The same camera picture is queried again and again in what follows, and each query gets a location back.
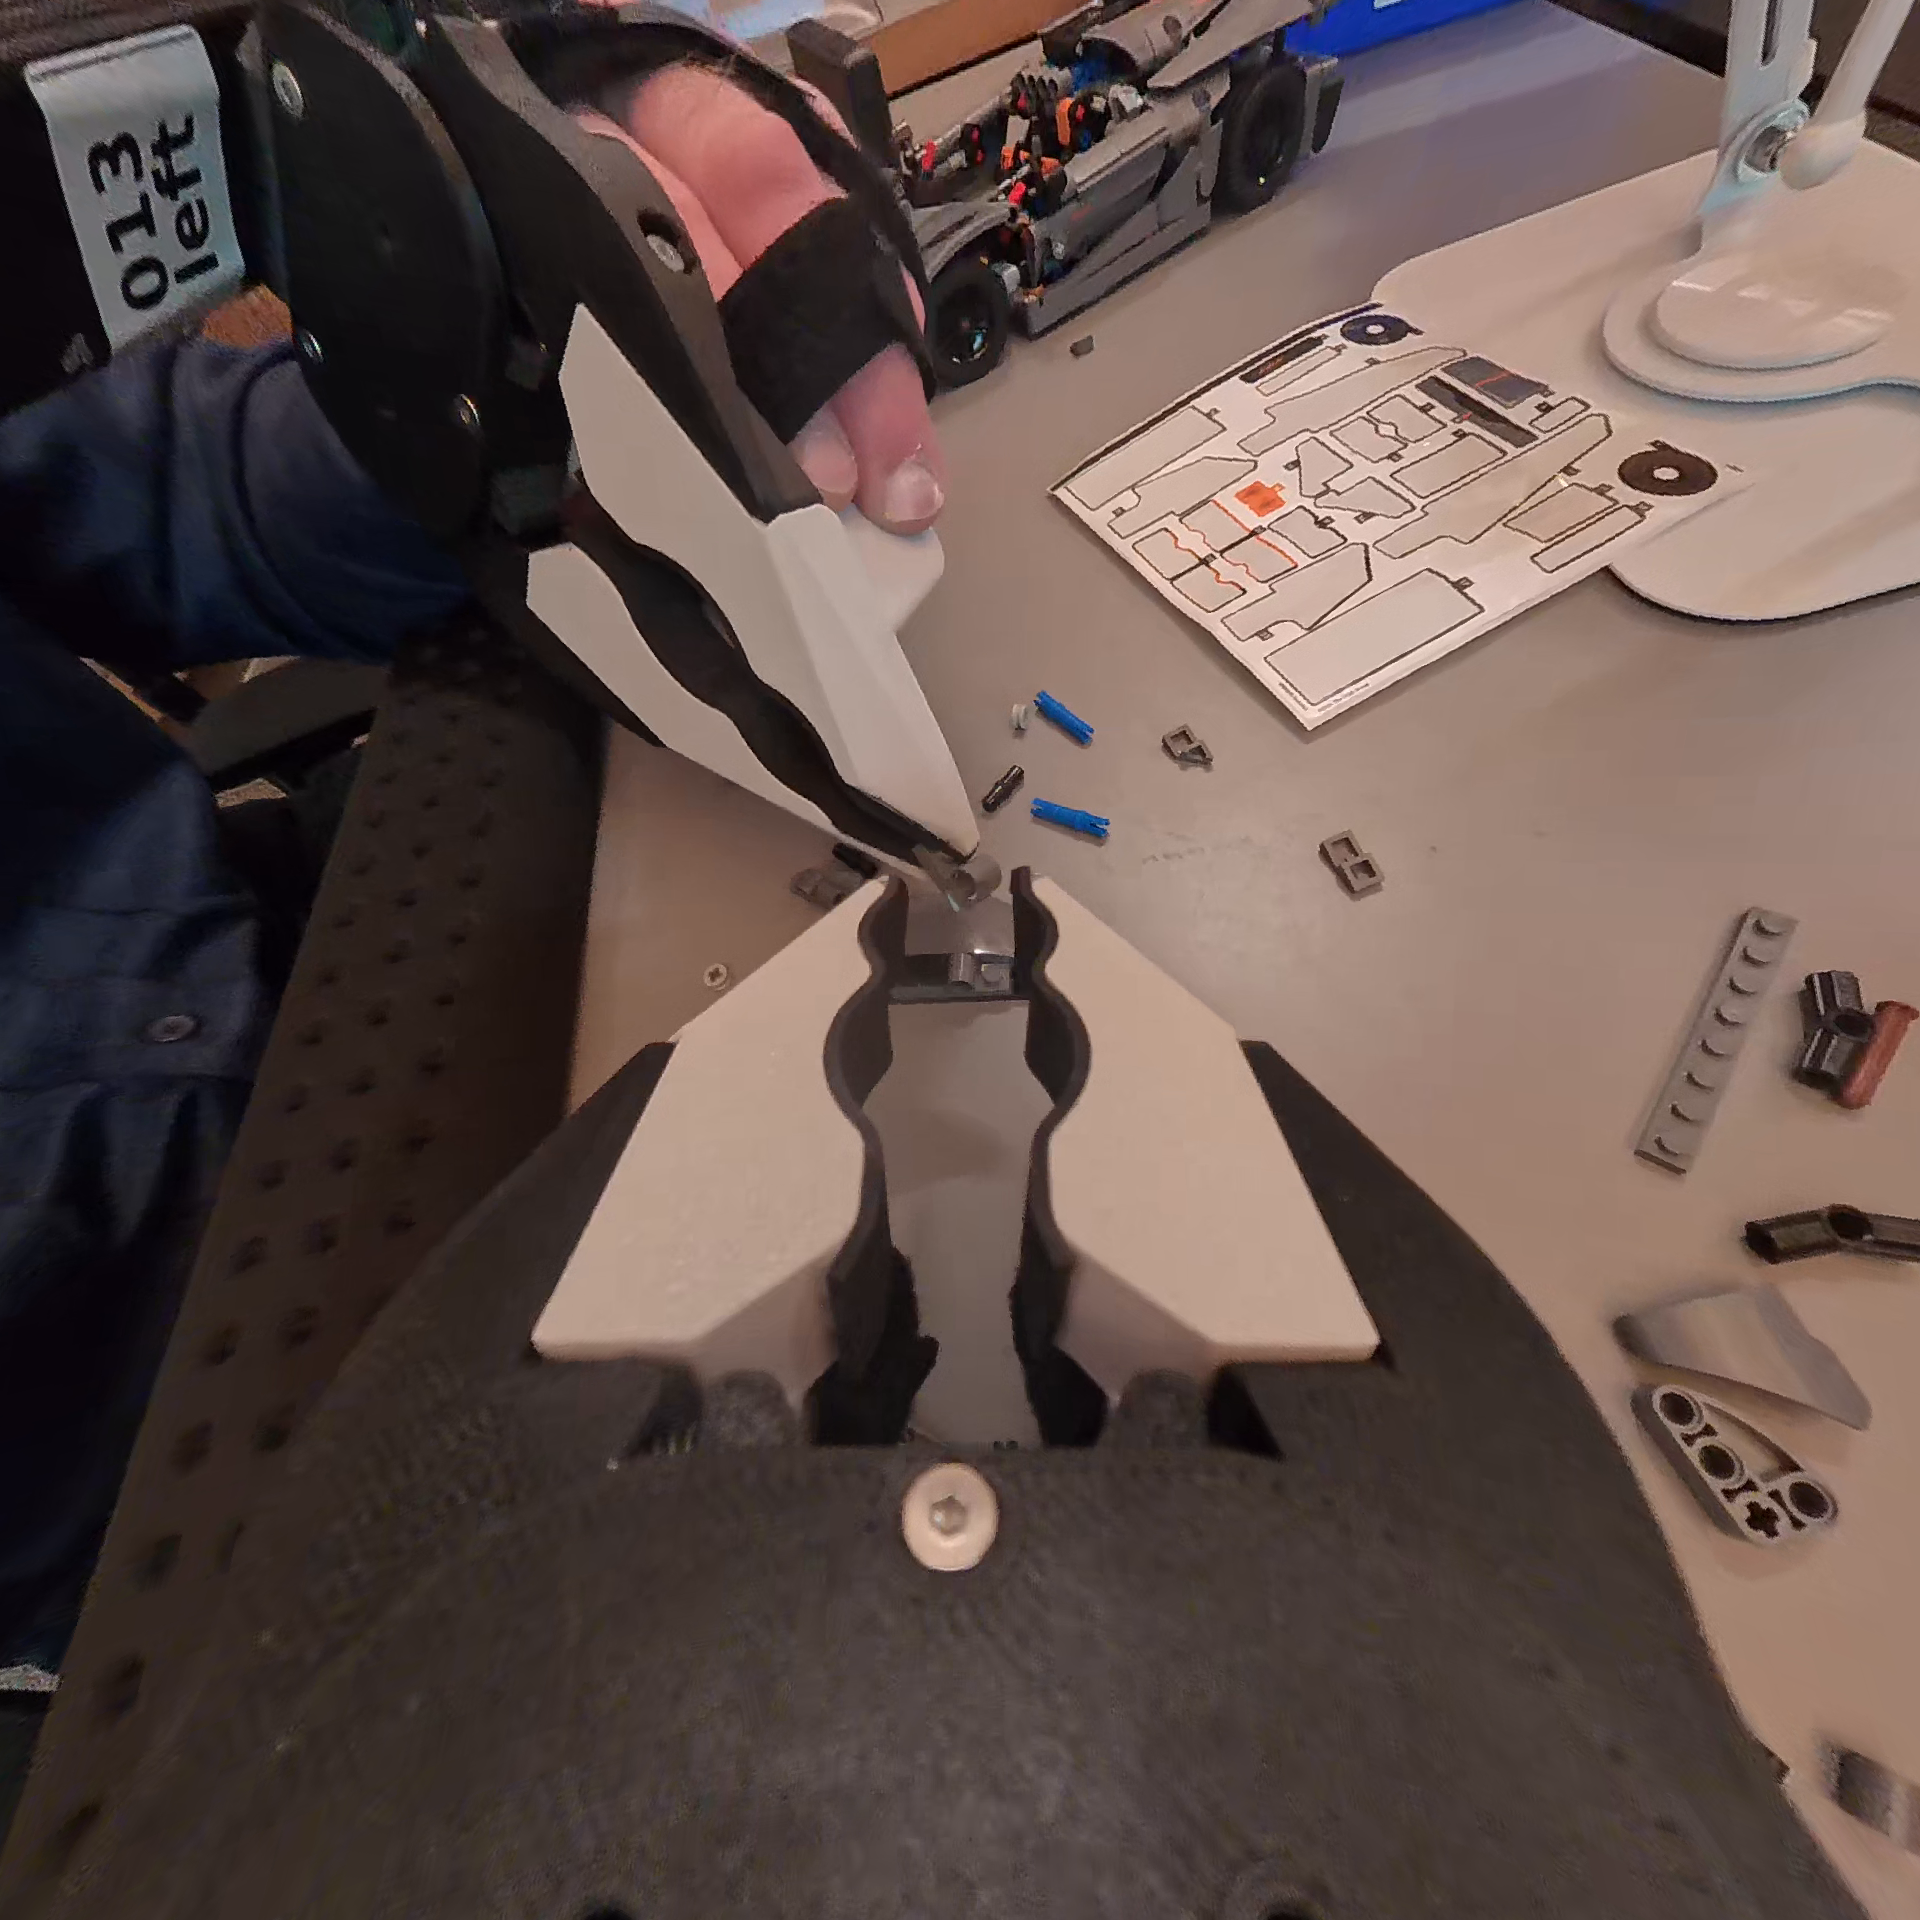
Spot lego sticker sheet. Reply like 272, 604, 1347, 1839
1050, 304, 1748, 731

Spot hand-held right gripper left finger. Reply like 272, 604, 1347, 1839
532, 873, 911, 1443

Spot black angled technic connector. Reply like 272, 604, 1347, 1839
1744, 1205, 1920, 1265

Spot partly built lego car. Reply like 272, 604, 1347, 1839
878, 0, 1343, 383

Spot cardboard box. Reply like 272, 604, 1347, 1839
861, 0, 1104, 95

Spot grey curved lego panel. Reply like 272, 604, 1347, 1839
1611, 1281, 1874, 1430

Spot long grey lego plate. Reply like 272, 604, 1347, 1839
1634, 908, 1796, 1174

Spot dark grey curved technic beam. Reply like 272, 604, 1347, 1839
1632, 1382, 1840, 1544

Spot person's left hand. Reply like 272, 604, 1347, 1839
576, 67, 951, 529

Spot white stand base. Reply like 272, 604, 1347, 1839
1372, 0, 1920, 619

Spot person's blue shirt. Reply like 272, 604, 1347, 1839
0, 599, 360, 1696

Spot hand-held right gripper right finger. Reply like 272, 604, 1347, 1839
1013, 867, 1382, 1443

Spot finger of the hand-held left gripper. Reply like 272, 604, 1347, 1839
555, 297, 987, 863
525, 496, 965, 888

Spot grey and black lego piece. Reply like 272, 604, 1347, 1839
888, 942, 1024, 1008

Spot small dark grey technic beam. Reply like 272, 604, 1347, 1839
1822, 1745, 1920, 1839

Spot black connector with brown pin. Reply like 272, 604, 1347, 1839
1795, 969, 1920, 1108

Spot blue plastic bin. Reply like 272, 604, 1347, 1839
1316, 0, 1555, 60

